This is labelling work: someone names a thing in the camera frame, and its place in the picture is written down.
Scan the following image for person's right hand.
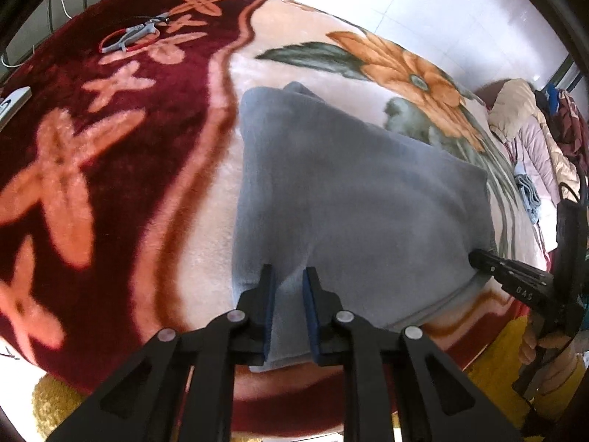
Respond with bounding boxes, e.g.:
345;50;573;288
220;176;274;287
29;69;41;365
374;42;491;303
519;318;578;366

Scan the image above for person's yellow fleece clothing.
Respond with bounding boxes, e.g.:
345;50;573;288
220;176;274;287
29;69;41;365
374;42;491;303
31;320;535;442

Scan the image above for dark red clothing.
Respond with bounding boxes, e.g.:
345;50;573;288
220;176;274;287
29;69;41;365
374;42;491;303
534;87;589;173

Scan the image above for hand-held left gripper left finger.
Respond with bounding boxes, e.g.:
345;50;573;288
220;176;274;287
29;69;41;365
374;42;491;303
46;263;277;442

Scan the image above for floral plush blanket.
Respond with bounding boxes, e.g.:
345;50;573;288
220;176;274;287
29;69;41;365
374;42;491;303
0;0;553;438

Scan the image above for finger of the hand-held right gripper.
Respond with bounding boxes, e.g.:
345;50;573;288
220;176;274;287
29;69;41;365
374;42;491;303
468;249;560;316

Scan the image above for grey fleece pants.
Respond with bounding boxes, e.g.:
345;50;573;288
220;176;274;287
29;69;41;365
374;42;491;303
232;81;500;373

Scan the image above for pink padded jacket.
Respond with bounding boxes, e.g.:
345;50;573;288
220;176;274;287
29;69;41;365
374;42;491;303
514;113;583;204

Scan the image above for white flat device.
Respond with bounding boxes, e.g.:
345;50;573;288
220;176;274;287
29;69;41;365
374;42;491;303
0;87;32;130

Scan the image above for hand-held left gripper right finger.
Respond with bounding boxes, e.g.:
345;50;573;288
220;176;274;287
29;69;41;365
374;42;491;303
301;266;523;442

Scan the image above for blue-grey folded cloth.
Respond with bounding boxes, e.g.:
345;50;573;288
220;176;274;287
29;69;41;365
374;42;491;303
512;172;543;225

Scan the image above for white cable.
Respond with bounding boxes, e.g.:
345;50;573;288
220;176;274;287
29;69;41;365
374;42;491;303
0;0;72;67

